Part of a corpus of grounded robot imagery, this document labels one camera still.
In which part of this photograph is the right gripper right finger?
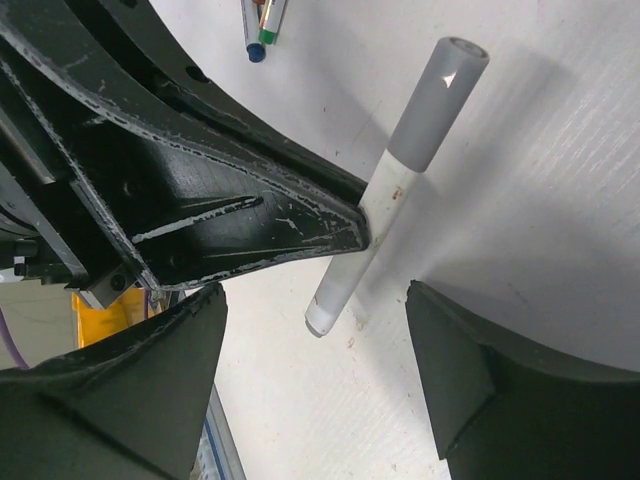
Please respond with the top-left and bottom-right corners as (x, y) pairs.
(406, 281), (639, 479)

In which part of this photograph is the yellow box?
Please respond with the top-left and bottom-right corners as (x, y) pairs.
(71, 288), (148, 348)

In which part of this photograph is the blue cap marker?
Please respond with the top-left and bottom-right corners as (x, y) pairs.
(241, 0), (266, 63)

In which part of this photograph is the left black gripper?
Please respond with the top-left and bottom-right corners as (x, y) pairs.
(1, 49), (155, 308)

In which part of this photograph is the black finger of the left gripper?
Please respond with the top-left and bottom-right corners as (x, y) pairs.
(1, 1), (370, 290)

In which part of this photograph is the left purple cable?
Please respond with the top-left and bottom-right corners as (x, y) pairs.
(0, 309), (31, 371)

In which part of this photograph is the dark green pen body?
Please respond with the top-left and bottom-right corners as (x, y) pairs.
(258, 0), (288, 45)

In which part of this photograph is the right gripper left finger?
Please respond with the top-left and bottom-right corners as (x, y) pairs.
(1, 283), (228, 479)

